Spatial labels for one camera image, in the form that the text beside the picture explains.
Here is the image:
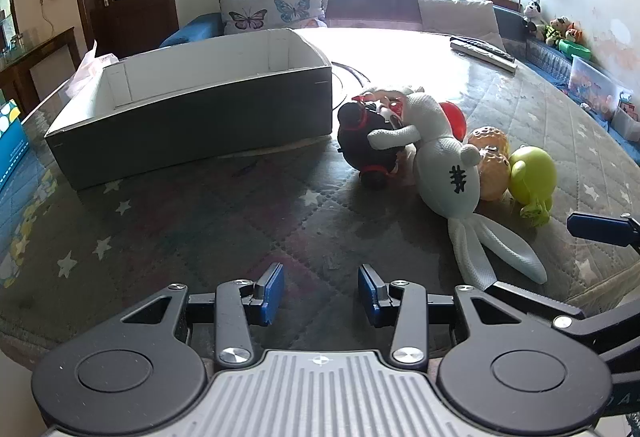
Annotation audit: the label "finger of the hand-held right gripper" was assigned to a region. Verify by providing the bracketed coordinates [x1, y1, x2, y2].
[484, 281, 640, 358]
[567, 212, 640, 248]

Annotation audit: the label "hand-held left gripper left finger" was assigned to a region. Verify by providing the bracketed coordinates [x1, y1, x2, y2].
[120, 262, 286, 365]

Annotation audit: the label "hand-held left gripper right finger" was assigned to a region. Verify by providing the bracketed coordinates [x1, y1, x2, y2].
[357, 263, 521, 365]

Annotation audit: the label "green plastic toy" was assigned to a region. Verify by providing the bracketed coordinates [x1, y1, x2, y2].
[509, 145, 558, 228]

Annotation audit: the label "orange textured toy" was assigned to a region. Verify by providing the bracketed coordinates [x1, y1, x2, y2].
[467, 127, 512, 202]

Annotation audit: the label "white plush rabbit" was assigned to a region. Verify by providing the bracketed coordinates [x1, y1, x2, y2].
[367, 87, 548, 290]

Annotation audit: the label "black and red figure toy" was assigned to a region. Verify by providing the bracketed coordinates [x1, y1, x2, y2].
[336, 89, 417, 190]

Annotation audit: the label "red ball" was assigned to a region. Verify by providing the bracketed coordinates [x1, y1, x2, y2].
[439, 101, 469, 138]

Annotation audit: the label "grey cardboard box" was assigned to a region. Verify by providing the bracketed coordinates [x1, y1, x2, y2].
[44, 28, 334, 190]

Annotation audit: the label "grey quilted desktop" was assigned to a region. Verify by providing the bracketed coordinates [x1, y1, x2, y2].
[0, 27, 640, 368]

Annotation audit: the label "small clear container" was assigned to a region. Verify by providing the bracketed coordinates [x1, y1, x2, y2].
[612, 99, 640, 142]

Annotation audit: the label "clear plastic storage bin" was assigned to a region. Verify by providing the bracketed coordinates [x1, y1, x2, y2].
[567, 54, 633, 118]

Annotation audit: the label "green bowl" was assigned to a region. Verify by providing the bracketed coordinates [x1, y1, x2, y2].
[558, 39, 592, 61]

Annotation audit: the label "white remote control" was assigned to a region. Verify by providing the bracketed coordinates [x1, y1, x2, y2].
[450, 41, 518, 74]

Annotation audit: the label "small plush toys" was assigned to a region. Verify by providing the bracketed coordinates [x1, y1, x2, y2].
[545, 16, 583, 48]

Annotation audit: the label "black remote control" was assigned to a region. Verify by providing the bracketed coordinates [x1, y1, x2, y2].
[450, 36, 516, 62]

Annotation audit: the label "black and white cow plush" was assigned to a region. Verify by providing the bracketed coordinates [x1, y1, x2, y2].
[522, 0, 547, 35]

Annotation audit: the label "grey cushion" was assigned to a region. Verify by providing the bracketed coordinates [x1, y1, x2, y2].
[417, 0, 506, 52]

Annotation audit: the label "tissue pack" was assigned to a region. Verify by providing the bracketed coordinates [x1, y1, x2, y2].
[66, 41, 121, 96]

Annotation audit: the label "blue sofa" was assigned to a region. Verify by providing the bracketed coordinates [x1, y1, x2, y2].
[160, 0, 531, 62]

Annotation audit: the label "blue cardboard box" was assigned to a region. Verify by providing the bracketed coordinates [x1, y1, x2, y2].
[0, 99, 31, 190]

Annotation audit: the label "wooden cabinet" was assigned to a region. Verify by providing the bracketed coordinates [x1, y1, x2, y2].
[0, 27, 76, 118]

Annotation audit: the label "black cable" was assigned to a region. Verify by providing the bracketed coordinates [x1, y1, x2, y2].
[330, 61, 371, 90]

